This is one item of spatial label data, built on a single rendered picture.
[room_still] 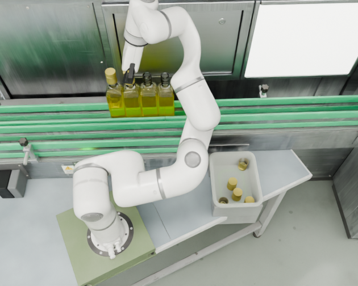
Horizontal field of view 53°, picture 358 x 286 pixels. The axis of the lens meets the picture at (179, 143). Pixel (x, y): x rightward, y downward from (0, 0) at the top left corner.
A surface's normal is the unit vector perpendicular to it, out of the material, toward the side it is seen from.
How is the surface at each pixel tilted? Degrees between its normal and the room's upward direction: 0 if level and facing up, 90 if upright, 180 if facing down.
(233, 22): 90
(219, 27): 90
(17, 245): 0
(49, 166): 90
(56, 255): 0
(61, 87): 90
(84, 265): 2
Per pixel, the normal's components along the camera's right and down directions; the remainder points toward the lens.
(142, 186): -0.07, -0.15
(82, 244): -0.04, -0.55
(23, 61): 0.04, 0.83
